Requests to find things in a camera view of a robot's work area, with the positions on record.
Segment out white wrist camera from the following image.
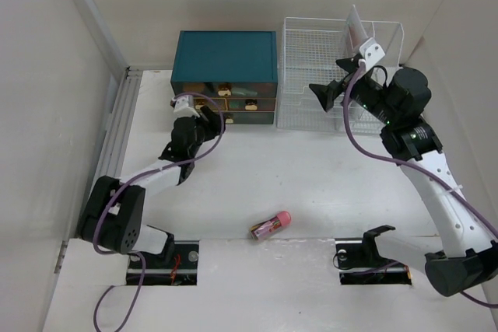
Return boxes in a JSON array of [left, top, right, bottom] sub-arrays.
[[359, 37, 385, 72], [170, 95, 199, 118]]

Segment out aluminium rail on left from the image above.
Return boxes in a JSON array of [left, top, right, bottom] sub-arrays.
[[83, 65, 143, 208]]

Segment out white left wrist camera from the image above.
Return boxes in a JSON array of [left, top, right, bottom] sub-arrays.
[[170, 95, 199, 118]]

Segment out green capsule stapler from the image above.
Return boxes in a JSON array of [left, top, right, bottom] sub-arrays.
[[231, 87, 258, 97]]

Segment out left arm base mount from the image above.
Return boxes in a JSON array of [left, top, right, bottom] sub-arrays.
[[125, 225, 200, 286]]

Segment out teal drawer cabinet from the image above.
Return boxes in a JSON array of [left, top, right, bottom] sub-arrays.
[[170, 30, 278, 100]]

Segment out green highlighter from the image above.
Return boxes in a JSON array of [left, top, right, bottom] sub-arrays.
[[228, 100, 245, 110]]

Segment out transparent drawer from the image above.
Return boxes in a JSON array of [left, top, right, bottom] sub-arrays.
[[171, 82, 277, 98]]

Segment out white wire file holder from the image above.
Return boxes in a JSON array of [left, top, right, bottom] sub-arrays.
[[349, 21, 404, 136]]

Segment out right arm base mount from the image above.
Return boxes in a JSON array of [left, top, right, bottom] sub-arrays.
[[332, 225, 412, 286]]

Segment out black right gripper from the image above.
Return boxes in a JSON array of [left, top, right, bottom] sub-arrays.
[[308, 57, 399, 126]]

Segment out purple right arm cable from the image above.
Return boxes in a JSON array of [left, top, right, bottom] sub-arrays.
[[341, 61, 498, 306]]

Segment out white wire stacking tray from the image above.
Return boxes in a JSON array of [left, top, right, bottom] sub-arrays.
[[276, 17, 349, 133]]

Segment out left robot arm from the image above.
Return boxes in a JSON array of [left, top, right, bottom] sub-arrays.
[[76, 106, 225, 267]]

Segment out small drawer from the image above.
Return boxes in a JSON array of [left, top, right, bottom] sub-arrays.
[[226, 98, 275, 112], [194, 97, 226, 111]]

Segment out dark drawer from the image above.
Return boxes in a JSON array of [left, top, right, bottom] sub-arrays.
[[223, 111, 274, 125]]

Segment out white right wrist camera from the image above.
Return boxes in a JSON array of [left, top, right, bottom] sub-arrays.
[[359, 37, 385, 72]]

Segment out pink capped clip tube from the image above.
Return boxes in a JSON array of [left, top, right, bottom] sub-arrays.
[[250, 211, 292, 241]]

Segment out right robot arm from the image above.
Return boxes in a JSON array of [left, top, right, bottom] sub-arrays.
[[309, 56, 497, 297]]

